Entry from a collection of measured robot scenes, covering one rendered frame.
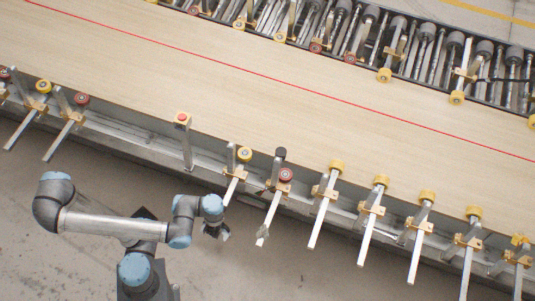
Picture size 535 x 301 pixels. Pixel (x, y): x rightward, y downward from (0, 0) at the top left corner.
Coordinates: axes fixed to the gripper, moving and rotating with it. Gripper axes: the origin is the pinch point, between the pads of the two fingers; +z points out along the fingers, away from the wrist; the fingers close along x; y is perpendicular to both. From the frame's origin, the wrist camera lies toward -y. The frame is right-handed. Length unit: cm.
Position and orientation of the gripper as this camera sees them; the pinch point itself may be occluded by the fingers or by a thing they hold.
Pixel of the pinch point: (217, 230)
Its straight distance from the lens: 260.8
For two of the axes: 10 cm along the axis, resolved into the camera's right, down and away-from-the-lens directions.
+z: -0.7, 5.2, 8.5
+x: 9.3, 3.3, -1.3
